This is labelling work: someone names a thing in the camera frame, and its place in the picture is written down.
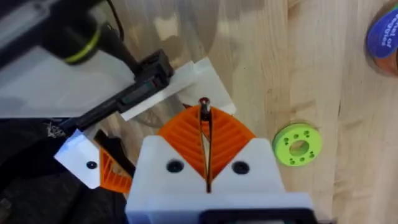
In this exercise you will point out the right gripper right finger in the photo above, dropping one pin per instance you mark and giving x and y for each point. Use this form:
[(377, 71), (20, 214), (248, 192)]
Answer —
[(248, 174)]

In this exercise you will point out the green disc with holes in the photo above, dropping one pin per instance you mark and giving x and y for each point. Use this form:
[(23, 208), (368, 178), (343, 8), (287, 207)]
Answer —
[(314, 140)]

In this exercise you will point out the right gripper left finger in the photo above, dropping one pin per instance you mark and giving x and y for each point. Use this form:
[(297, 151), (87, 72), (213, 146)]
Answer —
[(161, 168)]

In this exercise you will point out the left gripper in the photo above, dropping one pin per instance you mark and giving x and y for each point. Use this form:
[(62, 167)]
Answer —
[(46, 90)]

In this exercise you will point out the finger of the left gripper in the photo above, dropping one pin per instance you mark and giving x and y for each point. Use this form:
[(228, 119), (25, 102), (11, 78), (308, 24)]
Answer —
[(205, 81)]

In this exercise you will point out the orange toy tub, blue label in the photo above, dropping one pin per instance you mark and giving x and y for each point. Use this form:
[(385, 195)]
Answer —
[(385, 37)]

